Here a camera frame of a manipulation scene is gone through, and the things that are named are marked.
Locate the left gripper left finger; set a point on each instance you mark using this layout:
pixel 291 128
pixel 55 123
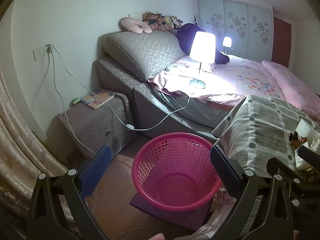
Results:
pixel 92 170

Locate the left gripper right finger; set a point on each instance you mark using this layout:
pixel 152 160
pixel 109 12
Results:
pixel 229 171

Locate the dark wrapper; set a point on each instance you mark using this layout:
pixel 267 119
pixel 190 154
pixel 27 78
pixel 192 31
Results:
pixel 296 140

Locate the grey bedside cabinet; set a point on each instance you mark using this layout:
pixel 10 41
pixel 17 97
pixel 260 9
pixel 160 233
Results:
pixel 92 128

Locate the pink plastic mesh basket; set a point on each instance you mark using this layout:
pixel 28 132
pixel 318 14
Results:
pixel 173 172

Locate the beige patterned curtain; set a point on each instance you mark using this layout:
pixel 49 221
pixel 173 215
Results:
pixel 23 158

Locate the colourful book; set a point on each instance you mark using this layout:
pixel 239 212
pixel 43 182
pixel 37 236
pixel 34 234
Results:
pixel 97 99

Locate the small green gadget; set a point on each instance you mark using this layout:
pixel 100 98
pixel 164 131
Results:
pixel 75 101

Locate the pink floral bed sheet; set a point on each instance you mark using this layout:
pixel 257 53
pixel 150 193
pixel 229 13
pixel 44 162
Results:
pixel 218 85

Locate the pink folded duvet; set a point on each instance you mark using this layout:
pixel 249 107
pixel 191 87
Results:
pixel 295 91

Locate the lit white table lamp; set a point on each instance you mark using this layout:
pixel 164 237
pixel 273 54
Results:
pixel 203 51

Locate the brown wooden door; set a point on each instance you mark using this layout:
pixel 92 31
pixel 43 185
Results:
pixel 282 36

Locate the grey patterned headboard cushion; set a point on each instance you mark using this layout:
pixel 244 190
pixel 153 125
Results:
pixel 144 55

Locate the dark purple plush toy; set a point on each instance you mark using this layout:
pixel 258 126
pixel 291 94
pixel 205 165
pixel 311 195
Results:
pixel 185 36

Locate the glass floral wardrobe doors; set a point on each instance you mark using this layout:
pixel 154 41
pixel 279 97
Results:
pixel 241 29

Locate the pink neck pillow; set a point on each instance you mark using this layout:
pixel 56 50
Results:
pixel 135 26

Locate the brown plush toys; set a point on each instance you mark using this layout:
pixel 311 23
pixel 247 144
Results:
pixel 161 22

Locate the grey upholstered bed frame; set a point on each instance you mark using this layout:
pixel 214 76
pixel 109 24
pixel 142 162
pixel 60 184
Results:
pixel 147 110

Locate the white wall socket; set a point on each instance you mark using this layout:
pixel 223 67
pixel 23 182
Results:
pixel 39 52

